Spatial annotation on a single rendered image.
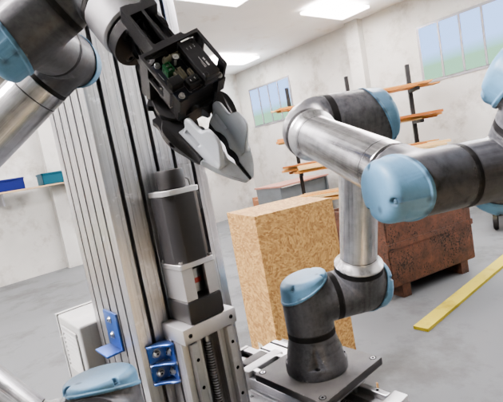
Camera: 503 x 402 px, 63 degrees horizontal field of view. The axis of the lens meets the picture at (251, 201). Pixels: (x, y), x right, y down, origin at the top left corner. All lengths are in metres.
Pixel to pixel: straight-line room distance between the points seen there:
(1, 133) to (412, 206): 0.56
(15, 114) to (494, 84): 0.61
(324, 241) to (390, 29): 7.00
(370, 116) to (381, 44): 8.28
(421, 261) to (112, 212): 3.73
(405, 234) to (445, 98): 4.66
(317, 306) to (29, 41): 0.75
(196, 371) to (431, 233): 3.69
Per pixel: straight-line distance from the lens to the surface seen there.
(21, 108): 0.69
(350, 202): 0.92
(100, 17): 0.51
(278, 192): 8.67
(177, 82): 0.43
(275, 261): 2.28
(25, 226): 9.20
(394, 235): 4.07
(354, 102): 0.84
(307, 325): 0.99
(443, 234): 4.53
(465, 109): 8.33
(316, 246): 2.40
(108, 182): 0.88
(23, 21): 0.56
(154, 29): 0.47
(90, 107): 0.89
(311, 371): 1.03
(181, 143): 0.46
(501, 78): 0.52
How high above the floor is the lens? 1.57
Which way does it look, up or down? 6 degrees down
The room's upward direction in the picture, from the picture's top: 10 degrees counter-clockwise
